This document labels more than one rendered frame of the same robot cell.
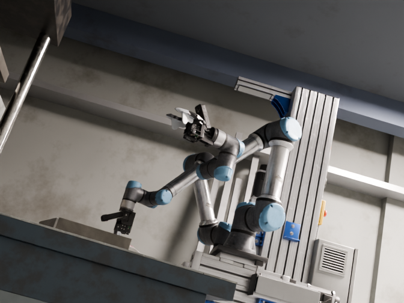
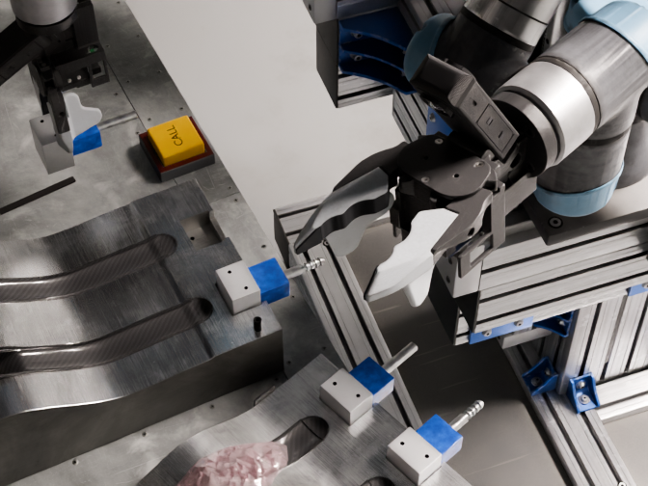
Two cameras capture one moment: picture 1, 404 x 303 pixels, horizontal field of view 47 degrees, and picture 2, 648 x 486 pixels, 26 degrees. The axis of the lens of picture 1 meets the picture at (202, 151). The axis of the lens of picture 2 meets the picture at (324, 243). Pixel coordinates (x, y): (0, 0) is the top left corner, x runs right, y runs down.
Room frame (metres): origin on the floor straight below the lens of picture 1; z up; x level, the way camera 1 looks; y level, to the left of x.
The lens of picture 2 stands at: (1.12, 0.34, 2.24)
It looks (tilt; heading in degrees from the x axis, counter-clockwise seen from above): 52 degrees down; 343
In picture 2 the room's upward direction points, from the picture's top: straight up
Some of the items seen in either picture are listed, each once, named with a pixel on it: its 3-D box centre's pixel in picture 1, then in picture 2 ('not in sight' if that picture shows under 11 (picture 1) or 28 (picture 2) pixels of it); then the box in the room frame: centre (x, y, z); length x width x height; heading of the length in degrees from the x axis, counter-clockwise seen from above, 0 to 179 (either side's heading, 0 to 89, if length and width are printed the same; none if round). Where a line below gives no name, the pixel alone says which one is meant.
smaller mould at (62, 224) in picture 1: (91, 243); not in sight; (1.33, 0.23, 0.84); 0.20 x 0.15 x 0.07; 99
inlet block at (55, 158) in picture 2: not in sight; (88, 130); (2.37, 0.27, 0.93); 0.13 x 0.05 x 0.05; 99
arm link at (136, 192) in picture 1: (132, 192); not in sight; (2.37, 0.29, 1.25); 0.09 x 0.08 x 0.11; 124
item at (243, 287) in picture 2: not in sight; (275, 279); (2.10, 0.10, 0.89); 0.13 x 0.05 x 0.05; 99
